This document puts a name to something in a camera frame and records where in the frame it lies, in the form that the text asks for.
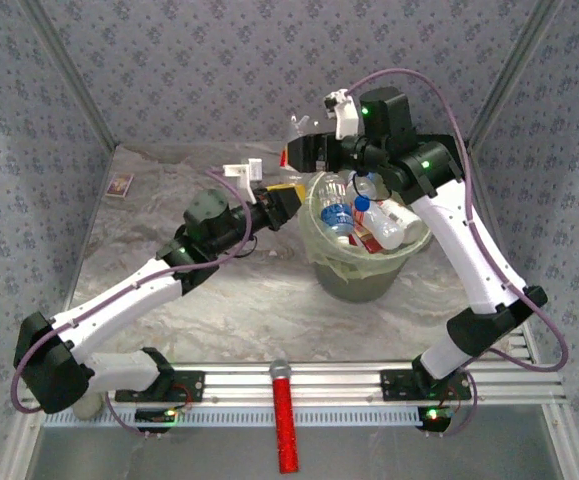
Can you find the crushed clear bottle red label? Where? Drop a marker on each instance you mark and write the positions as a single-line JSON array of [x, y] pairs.
[[303, 125]]

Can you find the clear bottle blue label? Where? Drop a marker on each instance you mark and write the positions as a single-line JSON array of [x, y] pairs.
[[336, 215]]

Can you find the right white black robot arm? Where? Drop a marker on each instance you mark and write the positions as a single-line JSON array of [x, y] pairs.
[[459, 240]]

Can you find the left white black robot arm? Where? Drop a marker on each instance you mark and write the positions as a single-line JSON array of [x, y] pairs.
[[119, 310]]

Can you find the green plastic bin liner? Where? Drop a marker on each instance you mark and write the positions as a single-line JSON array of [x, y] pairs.
[[319, 252]]

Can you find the translucent green bin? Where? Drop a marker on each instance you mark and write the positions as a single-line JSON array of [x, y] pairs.
[[359, 290]]

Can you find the small printed card box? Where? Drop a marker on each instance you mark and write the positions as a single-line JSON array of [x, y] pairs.
[[121, 185]]

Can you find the red glitter microphone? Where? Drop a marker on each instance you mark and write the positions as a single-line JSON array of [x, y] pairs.
[[284, 425]]

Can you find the cream round object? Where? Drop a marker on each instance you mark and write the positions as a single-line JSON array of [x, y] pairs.
[[86, 406]]

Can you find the aluminium frame post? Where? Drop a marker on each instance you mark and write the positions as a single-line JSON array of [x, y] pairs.
[[516, 75], [69, 75]]

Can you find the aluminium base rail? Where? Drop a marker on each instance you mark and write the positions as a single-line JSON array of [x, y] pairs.
[[319, 385]]

